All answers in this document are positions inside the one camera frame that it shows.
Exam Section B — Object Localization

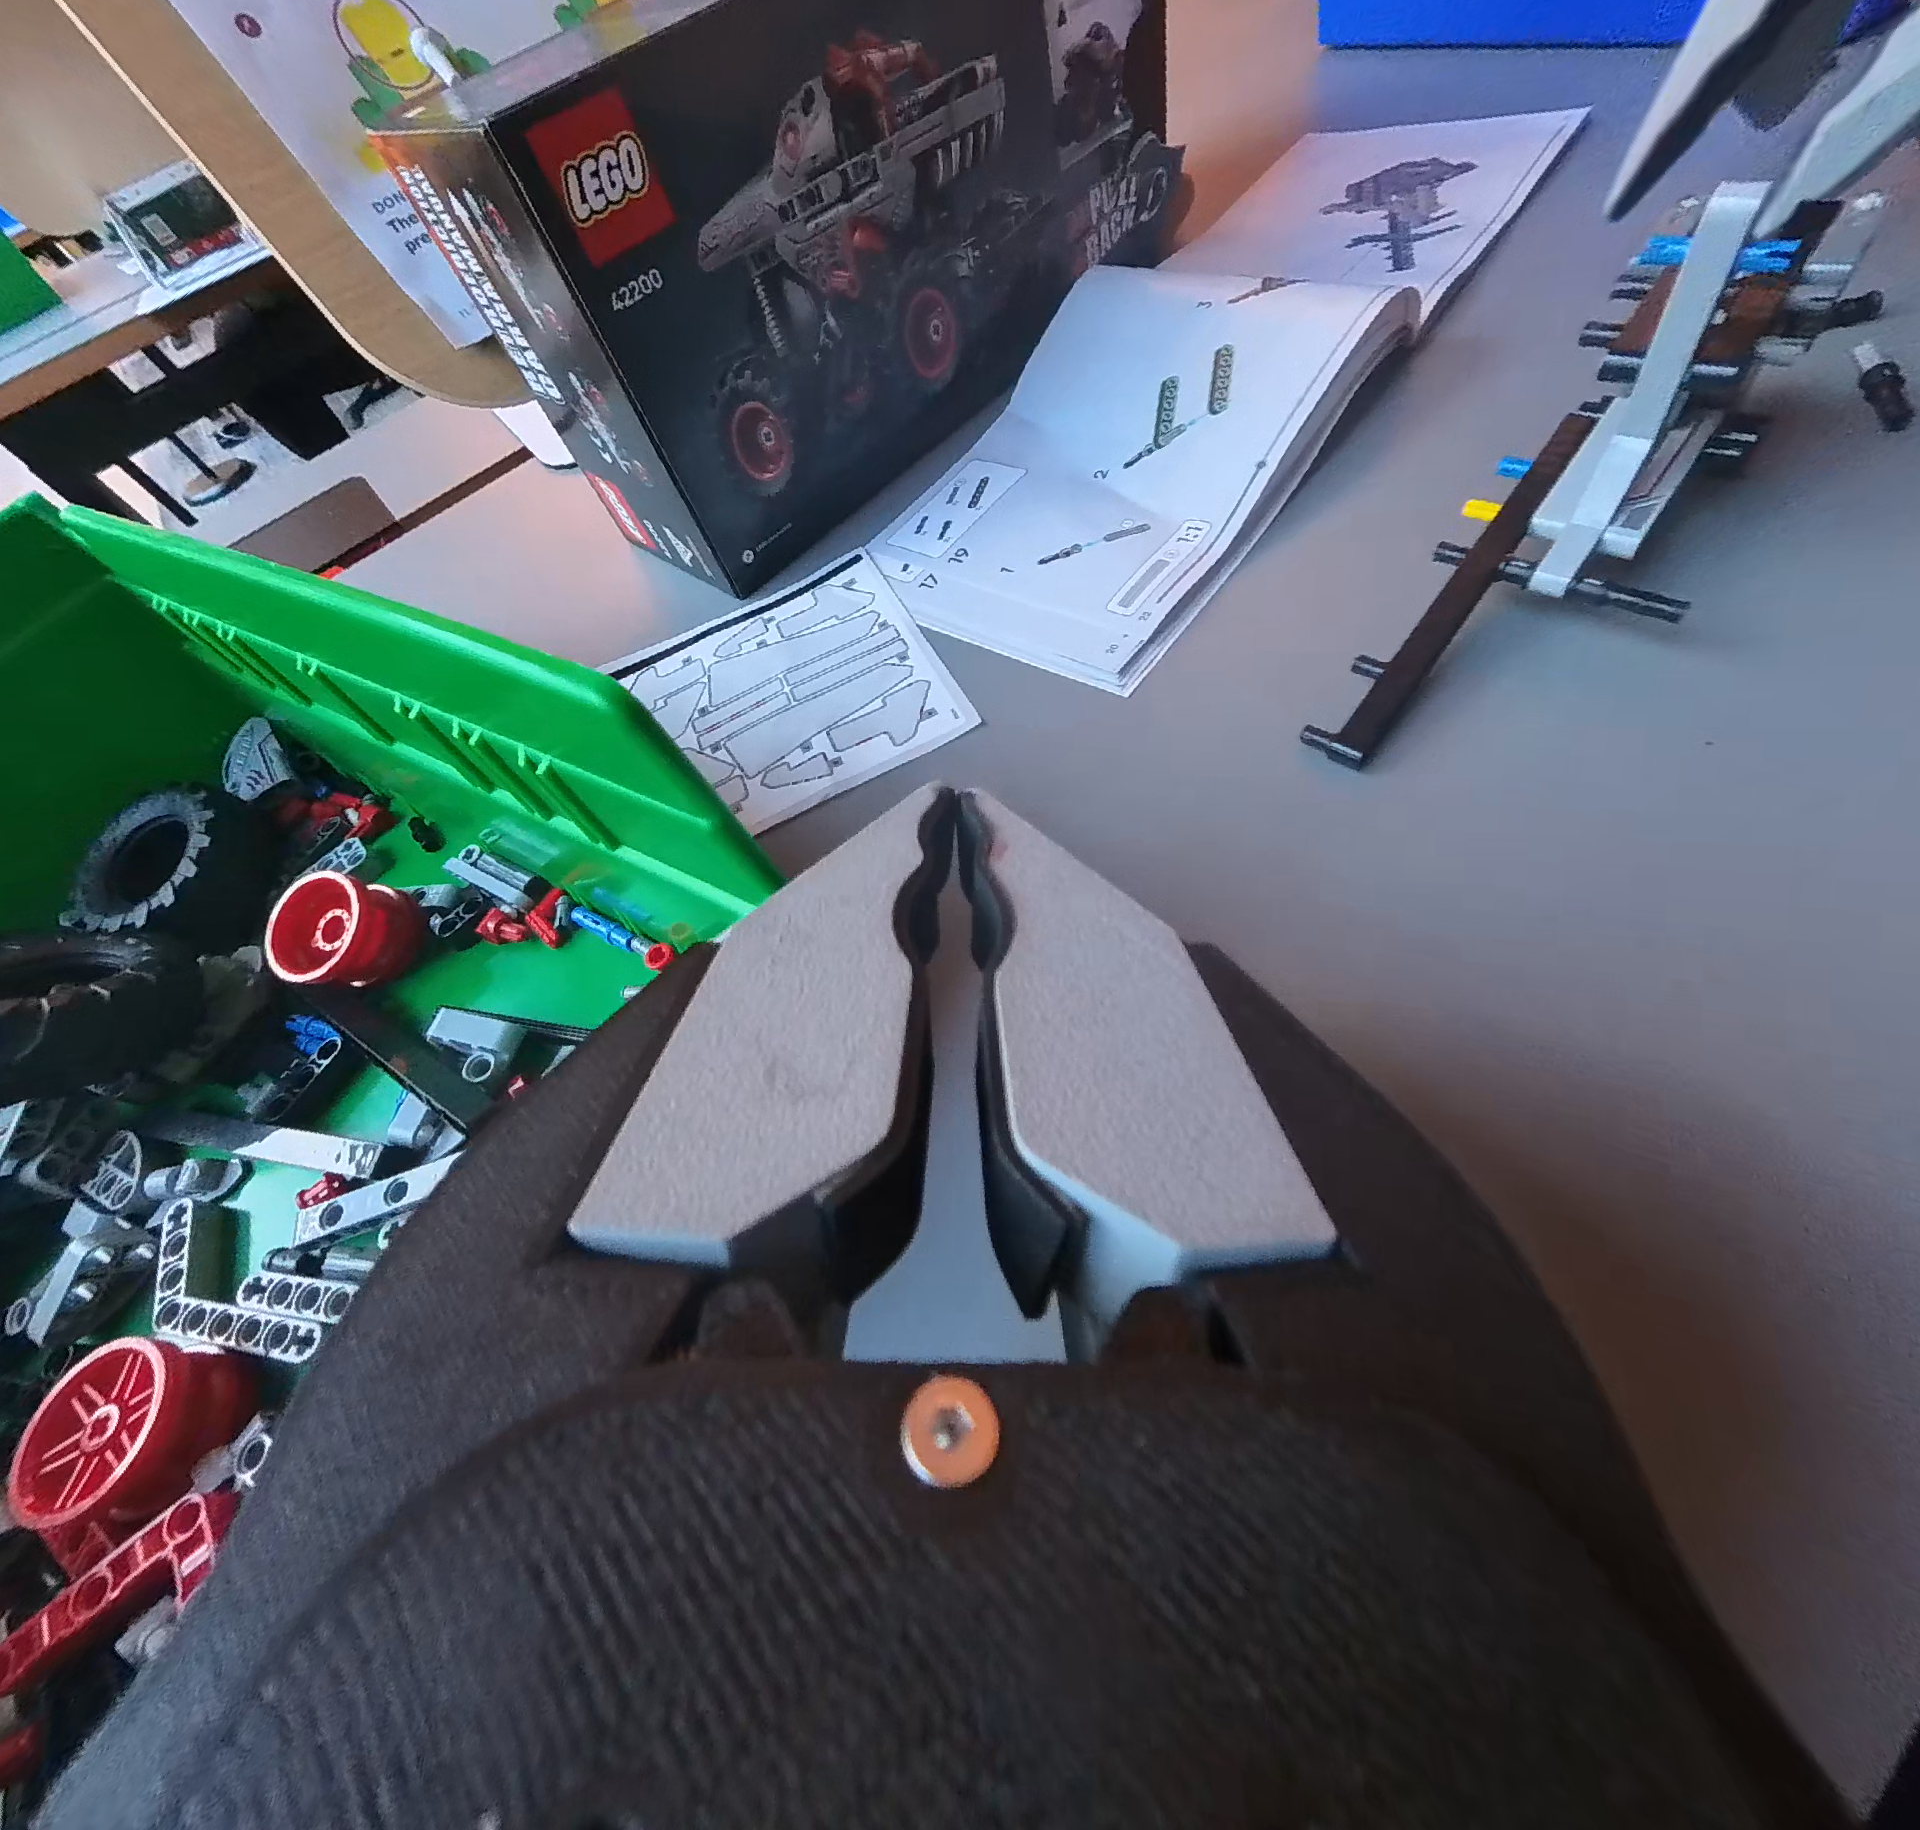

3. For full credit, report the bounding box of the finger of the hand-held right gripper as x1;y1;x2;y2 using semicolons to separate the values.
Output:
1758;22;1920;237
1604;0;1920;225

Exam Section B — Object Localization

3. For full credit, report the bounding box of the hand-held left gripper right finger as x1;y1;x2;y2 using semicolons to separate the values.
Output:
959;790;1339;1333

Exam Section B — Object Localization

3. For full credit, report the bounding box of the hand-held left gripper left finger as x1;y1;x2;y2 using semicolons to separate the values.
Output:
567;782;964;1333

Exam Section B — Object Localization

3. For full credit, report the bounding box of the partly built lego chassis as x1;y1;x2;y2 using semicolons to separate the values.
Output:
1435;177;1889;620

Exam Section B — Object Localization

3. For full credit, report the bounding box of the white lego sticker sheet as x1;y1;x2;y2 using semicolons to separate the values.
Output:
596;553;984;836

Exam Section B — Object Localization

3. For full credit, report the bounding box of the red lego wheel hub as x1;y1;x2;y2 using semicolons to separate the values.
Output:
265;870;431;991

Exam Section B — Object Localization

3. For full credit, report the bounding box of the pile of loose lego pieces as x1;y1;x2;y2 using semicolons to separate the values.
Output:
0;718;680;1787

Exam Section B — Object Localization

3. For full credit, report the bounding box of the long black lego beam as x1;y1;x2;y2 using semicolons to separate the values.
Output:
1305;414;1598;770

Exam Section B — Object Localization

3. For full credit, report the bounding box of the small black lego tyre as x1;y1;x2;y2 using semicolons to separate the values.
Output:
68;788;284;951

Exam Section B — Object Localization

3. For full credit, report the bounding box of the open lego instruction booklet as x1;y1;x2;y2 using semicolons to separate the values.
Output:
867;107;1590;692

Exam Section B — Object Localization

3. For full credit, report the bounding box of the large black lego tyre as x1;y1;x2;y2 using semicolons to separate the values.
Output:
0;929;208;1100

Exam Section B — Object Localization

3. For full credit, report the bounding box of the red spoked lego wheel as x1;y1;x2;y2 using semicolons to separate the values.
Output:
7;1333;259;1534

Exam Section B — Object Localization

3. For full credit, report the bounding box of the black lego set box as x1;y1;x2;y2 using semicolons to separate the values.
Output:
364;0;1185;599

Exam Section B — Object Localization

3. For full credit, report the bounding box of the red lego beam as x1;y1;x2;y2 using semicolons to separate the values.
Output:
0;1492;244;1700

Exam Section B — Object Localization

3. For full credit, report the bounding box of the green plastic bin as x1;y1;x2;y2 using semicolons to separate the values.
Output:
0;491;784;1772

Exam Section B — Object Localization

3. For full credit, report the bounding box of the small clear display box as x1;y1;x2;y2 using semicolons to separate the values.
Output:
104;163;254;288

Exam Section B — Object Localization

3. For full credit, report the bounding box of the white printed poster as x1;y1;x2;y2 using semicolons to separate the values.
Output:
99;0;934;350

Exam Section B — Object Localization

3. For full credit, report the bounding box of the curved wooden board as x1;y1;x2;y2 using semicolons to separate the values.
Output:
0;0;531;411

